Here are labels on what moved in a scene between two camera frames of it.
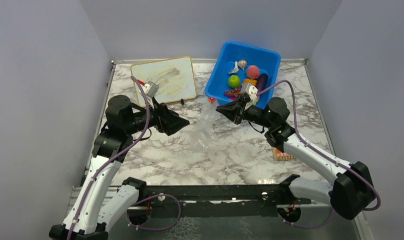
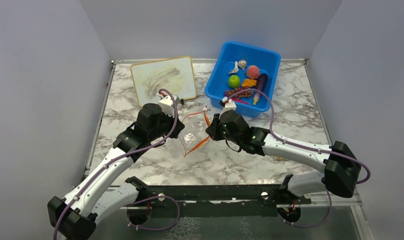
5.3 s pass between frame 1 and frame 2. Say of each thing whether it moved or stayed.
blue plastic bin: stayed
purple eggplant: stayed
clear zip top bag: moved
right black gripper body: moved
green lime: stayed
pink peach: stayed
